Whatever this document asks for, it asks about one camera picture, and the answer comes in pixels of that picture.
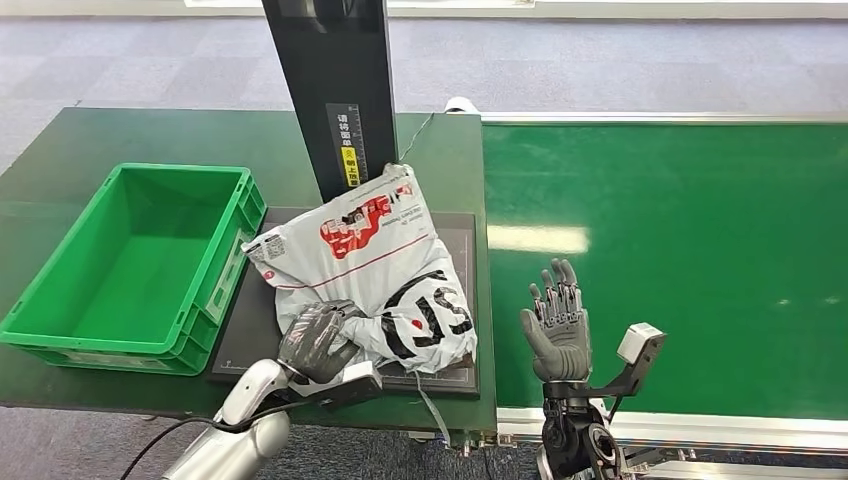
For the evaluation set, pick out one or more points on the green conveyor belt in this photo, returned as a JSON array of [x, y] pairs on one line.
[[729, 265]]

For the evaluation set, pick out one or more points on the yellow and white column label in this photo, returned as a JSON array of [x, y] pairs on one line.
[[348, 146]]

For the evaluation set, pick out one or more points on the green plastic basket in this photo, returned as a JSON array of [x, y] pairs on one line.
[[132, 265]]

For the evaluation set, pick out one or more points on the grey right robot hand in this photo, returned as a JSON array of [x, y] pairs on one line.
[[560, 338]]

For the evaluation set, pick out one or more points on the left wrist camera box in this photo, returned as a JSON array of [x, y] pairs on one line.
[[354, 384]]

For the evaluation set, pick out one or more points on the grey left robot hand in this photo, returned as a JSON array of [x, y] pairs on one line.
[[318, 338]]

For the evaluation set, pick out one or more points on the grey plastic mailer package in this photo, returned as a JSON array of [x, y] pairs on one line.
[[371, 278]]

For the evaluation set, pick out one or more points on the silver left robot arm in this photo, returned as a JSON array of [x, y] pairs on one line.
[[245, 424]]

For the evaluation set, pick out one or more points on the aluminium conveyor frame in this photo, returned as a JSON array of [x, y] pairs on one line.
[[696, 430]]

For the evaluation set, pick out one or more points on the black scanner column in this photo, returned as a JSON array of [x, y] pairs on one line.
[[331, 66]]

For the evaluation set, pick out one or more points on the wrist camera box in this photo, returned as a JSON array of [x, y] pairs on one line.
[[639, 344], [354, 384]]

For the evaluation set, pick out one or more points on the white round roller cap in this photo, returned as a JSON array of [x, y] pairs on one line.
[[462, 104]]

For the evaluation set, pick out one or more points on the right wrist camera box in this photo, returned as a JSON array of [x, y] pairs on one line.
[[639, 344]]

